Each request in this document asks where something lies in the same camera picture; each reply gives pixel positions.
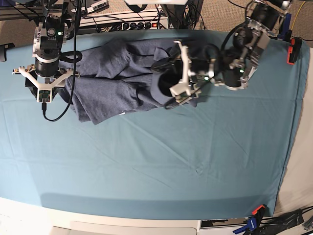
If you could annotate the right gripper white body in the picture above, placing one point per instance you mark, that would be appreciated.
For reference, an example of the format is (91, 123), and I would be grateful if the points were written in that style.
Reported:
(57, 82)

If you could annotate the orange blue clamp bottom right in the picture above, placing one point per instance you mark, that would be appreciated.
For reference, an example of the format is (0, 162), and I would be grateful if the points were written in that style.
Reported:
(253, 222)

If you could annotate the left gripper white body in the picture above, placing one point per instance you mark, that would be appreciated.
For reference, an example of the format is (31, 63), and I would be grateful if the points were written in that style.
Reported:
(186, 72)

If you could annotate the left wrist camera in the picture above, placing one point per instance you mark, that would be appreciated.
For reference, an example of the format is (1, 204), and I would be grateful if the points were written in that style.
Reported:
(181, 92)

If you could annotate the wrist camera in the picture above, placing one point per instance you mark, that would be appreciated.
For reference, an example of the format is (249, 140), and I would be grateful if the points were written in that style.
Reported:
(44, 96)
(181, 92)

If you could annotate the blue-grey heathered T-shirt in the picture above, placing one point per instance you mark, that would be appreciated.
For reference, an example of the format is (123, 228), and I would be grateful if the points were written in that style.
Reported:
(117, 78)

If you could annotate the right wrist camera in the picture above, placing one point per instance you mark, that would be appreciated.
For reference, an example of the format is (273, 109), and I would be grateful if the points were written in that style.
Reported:
(44, 96)

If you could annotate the blue black clamp top right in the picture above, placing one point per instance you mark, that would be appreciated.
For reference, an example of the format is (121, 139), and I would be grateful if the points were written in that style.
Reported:
(284, 32)

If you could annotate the black clamp left edge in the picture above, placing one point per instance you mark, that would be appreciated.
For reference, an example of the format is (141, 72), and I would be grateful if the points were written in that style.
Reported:
(3, 51)

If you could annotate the teal table cloth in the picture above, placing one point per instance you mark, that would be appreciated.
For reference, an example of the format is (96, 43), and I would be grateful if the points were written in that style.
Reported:
(218, 160)

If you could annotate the black power strip red switch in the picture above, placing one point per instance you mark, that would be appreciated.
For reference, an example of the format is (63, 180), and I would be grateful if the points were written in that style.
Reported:
(139, 26)

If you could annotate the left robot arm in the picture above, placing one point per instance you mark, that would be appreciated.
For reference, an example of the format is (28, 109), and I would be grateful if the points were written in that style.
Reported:
(234, 63)

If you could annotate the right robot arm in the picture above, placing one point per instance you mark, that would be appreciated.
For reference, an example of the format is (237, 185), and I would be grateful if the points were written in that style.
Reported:
(44, 78)

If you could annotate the orange black clamp top right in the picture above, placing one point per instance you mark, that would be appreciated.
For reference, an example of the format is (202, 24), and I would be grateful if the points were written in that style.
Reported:
(294, 50)

